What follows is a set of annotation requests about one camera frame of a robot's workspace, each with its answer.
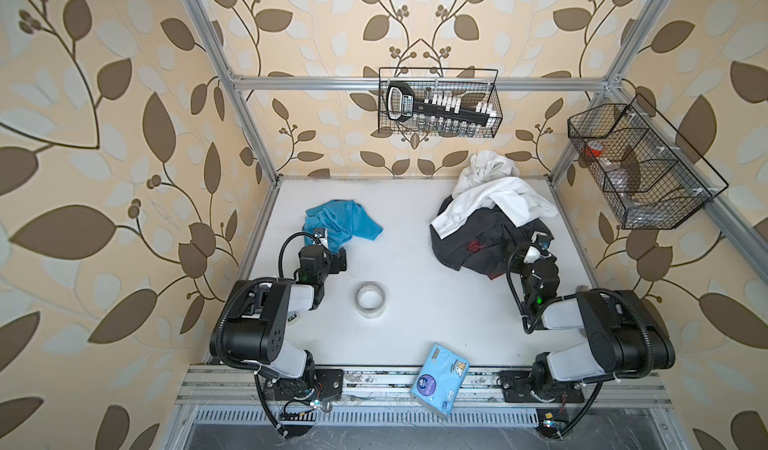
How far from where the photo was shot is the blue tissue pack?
691 mm

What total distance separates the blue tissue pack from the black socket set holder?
2.08ft

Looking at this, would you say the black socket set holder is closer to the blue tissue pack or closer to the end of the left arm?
the end of the left arm

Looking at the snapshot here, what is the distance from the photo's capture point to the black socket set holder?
0.84 m
